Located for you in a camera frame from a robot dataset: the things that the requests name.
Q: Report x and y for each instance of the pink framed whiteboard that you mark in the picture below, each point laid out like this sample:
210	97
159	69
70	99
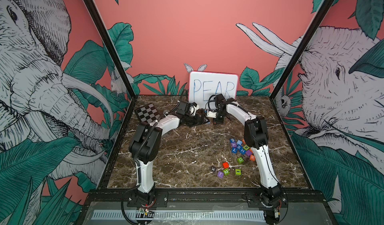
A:
202	85

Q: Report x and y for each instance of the green I letter block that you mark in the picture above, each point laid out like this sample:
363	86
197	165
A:
238	172

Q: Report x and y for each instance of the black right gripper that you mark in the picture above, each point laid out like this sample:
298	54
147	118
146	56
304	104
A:
216	120

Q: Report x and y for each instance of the black white checkered board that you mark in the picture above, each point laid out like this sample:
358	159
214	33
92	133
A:
147	113

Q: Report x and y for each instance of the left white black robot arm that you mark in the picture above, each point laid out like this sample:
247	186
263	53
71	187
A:
145	143

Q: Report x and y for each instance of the black frame post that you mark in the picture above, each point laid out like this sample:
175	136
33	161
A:
96	17
315	23

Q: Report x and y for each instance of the black frame post left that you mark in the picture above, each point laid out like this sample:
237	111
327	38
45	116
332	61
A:
96	17

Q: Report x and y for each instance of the green D letter block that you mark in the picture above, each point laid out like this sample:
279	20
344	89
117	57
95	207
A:
240	160

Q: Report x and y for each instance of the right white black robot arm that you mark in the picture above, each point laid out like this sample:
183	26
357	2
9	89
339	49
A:
256	137

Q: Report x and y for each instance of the green N letter block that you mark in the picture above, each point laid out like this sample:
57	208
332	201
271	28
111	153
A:
226	172

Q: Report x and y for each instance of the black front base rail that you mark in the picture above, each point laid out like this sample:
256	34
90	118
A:
163	196

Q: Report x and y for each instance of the red letter block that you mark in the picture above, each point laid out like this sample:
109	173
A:
225	165

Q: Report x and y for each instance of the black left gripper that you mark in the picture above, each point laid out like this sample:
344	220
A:
197	122

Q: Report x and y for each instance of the black frame post right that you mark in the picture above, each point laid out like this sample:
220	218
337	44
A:
315	23

